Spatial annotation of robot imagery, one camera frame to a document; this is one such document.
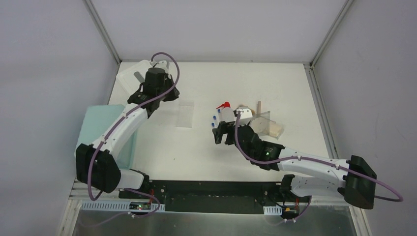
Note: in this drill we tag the teal storage bin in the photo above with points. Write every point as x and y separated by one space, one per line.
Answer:
96 121

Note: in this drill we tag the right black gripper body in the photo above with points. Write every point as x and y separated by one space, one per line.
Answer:
226 132

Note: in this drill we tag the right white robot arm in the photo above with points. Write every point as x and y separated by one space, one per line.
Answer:
352 180

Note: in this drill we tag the white slotted cable duct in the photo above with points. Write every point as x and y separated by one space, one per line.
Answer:
122 206

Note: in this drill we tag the beige sponge block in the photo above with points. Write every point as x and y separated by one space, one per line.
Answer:
275 130

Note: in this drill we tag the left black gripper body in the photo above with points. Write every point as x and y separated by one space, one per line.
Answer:
140 97

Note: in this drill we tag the clear test tube rack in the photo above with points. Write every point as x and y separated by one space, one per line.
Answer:
185 114

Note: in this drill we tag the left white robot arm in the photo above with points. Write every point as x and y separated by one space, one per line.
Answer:
98 162

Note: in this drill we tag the red cap wash bottle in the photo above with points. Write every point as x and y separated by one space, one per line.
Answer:
228 114

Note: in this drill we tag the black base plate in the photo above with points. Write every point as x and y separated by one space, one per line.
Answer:
219 196

